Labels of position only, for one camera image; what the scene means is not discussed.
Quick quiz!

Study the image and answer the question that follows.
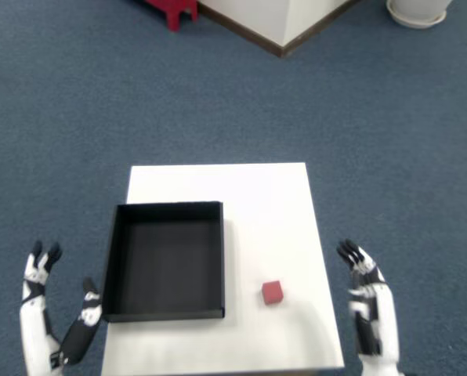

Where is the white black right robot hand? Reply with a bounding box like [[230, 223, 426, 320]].
[[336, 239, 401, 376]]

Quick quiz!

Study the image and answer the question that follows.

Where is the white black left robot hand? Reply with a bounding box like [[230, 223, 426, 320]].
[[20, 240, 103, 376]]

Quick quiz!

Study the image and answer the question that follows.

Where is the red cube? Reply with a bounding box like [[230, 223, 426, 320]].
[[262, 280, 284, 306]]

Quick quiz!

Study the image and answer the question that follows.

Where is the black open box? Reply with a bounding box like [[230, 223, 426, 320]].
[[101, 201, 226, 324]]

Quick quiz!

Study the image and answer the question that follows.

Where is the white pot saucer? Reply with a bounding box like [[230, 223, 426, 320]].
[[386, 0, 448, 29]]

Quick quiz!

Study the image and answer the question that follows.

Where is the white plant pot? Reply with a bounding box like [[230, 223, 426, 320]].
[[389, 0, 453, 19]]

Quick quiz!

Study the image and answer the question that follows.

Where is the red plastic stool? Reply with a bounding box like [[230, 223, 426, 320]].
[[143, 0, 200, 33]]

